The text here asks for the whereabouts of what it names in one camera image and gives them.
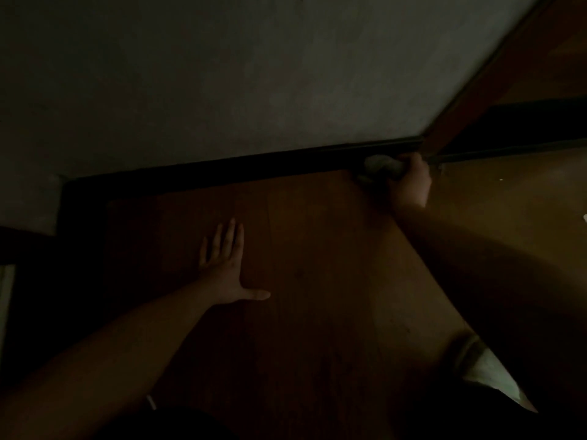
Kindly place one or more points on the grey cleaning cloth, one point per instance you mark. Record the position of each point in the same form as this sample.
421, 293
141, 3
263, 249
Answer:
380, 165

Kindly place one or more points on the person's left hand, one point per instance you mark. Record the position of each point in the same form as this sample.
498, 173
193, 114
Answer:
224, 274

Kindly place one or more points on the person's left forearm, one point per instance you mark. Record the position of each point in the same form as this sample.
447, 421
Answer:
91, 362

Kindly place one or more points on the black shorts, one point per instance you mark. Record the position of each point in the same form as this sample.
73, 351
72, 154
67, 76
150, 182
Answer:
458, 421

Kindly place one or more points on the black shirt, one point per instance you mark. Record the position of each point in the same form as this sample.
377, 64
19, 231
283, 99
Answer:
174, 428

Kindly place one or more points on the dark brown baseboard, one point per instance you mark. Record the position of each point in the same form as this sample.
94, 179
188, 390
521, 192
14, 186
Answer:
229, 171

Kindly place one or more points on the person's right hand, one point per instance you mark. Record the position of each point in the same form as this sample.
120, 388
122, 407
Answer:
412, 187

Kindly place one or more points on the person's right forearm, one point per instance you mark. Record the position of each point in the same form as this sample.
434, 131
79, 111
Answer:
504, 293

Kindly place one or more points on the green white sneaker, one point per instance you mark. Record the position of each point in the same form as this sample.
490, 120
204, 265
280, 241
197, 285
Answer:
486, 366

